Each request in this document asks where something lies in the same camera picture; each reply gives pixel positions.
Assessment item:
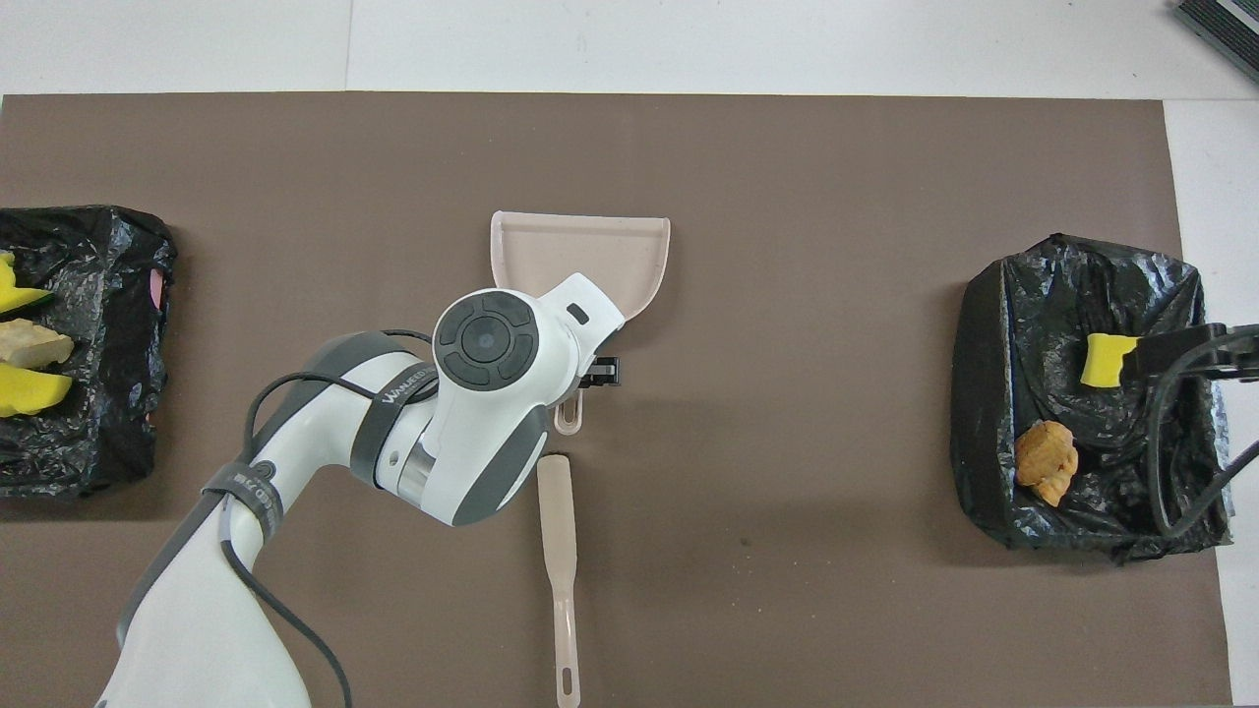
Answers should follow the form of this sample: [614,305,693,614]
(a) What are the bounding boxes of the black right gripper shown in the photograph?
[1121,323,1259,386]

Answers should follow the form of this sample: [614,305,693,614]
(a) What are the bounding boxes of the yellow sponge piece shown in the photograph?
[0,363,76,418]
[1080,332,1142,388]

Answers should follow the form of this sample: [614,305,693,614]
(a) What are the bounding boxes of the beige plastic dustpan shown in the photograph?
[491,210,672,436]

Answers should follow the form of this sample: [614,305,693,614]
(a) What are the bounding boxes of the beige brush with black bristles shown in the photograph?
[536,454,582,708]

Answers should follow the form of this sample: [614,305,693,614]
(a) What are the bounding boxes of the brown toy bread roll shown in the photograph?
[1014,420,1080,508]

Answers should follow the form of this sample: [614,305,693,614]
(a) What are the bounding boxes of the yellow and green sponge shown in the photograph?
[0,252,56,317]

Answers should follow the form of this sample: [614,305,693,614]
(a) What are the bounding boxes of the black-bagged trash bin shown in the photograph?
[950,233,1235,563]
[0,206,179,499]

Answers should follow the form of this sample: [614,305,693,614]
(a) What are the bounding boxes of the brown table mat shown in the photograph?
[0,93,1233,708]

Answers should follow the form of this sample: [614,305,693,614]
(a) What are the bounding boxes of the dark grey ribbed device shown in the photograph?
[1173,0,1259,82]

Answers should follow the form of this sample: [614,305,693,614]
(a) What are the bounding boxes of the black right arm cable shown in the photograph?
[1147,329,1259,538]

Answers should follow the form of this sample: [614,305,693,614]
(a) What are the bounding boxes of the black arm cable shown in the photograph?
[218,328,436,708]
[1147,329,1259,538]

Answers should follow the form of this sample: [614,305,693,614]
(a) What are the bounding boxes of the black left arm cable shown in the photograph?
[218,328,436,708]

